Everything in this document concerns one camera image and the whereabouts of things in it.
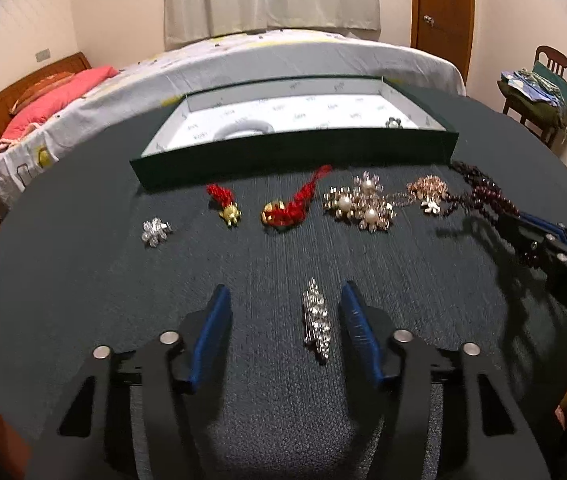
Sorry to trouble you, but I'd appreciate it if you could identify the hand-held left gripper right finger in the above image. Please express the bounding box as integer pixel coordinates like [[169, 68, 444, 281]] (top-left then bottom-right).
[[339, 280, 551, 480]]

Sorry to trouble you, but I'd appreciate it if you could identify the pile of clothes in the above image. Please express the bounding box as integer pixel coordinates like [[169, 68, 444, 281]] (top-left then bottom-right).
[[497, 62, 567, 128]]

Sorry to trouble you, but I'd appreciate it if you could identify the green jewelry box tray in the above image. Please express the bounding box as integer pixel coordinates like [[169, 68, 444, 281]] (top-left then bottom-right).
[[130, 74, 459, 193]]

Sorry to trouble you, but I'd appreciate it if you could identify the wooden chair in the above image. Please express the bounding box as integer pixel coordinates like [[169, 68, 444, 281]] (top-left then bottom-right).
[[502, 46, 567, 148]]

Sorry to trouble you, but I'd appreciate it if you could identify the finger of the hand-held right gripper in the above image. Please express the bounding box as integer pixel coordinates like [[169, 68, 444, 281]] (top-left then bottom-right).
[[493, 218, 565, 274], [517, 211, 567, 256]]

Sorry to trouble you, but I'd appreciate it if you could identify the silver flower brooch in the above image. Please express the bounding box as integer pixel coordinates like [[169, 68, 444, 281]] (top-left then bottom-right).
[[142, 217, 174, 248]]

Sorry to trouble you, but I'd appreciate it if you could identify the white jade bangle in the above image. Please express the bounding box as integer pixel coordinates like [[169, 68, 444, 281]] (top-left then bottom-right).
[[213, 120, 274, 140]]

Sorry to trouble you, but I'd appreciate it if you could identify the dark red bead necklace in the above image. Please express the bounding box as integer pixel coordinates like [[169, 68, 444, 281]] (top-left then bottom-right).
[[451, 160, 539, 266]]

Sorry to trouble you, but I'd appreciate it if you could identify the small red knot gold charm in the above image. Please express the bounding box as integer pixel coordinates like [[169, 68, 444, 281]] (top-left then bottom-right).
[[206, 183, 243, 227]]

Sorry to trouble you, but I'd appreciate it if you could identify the orange patterned pillow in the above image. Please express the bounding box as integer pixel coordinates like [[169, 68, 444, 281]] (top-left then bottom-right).
[[10, 72, 74, 113]]

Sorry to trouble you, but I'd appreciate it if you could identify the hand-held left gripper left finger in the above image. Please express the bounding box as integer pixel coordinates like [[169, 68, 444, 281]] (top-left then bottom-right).
[[26, 284, 234, 480]]

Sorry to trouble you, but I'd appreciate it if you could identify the red cord round gold charm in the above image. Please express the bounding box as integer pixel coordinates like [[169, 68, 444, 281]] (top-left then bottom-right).
[[260, 164, 333, 231]]

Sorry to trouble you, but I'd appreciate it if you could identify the patterned white bed sheet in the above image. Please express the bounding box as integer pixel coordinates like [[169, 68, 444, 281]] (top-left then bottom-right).
[[0, 30, 465, 218]]

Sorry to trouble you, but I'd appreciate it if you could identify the long silver crystal brooch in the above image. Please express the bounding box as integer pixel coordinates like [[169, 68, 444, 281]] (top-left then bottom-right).
[[302, 277, 333, 361]]

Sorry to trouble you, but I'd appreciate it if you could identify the gold pearl flower brooch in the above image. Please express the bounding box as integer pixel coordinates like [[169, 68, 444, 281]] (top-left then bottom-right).
[[323, 171, 395, 233]]

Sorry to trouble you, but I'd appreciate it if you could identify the brown wooden door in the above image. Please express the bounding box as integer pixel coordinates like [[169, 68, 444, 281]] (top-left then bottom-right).
[[410, 0, 477, 86]]

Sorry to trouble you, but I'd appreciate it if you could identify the pink pillow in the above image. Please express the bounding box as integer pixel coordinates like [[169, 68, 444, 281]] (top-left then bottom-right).
[[0, 65, 119, 153]]

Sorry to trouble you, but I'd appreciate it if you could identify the rose gold chain bracelet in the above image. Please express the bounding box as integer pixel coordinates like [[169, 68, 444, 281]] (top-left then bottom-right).
[[403, 175, 451, 216]]

